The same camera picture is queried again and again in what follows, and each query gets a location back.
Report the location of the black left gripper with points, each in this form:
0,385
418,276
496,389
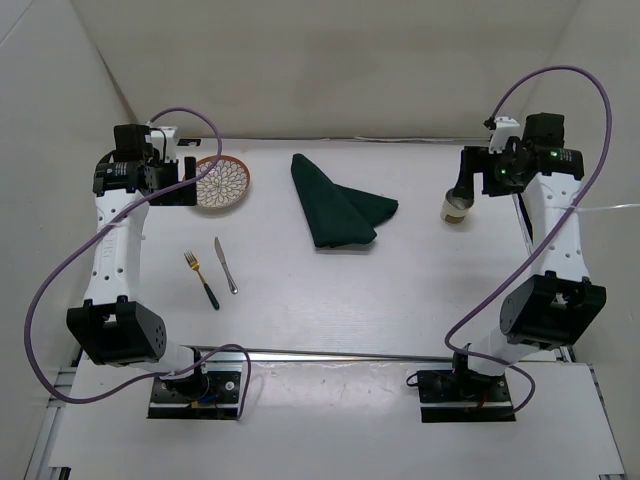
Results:
183,196

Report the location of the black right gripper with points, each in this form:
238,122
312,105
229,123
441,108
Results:
480,160

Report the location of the metal cup with cork band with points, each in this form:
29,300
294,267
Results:
455,209

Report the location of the floral ceramic plate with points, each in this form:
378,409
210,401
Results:
225,185

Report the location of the gold fork green handle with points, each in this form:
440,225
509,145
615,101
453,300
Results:
195,266

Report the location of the silver table knife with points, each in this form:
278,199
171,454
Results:
222,259

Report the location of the dark green cloth napkin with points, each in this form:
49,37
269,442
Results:
337,216

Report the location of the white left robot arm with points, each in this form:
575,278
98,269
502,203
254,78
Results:
112,325

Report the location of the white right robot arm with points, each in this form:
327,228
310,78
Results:
558,300

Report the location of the blue label sticker left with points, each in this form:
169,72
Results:
189,143

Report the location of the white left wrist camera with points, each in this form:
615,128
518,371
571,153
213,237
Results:
164,139

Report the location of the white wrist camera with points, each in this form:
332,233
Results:
502,128
164,139

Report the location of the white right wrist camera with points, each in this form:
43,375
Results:
502,128

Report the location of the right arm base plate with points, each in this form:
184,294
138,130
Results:
444,398

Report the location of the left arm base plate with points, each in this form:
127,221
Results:
217,398

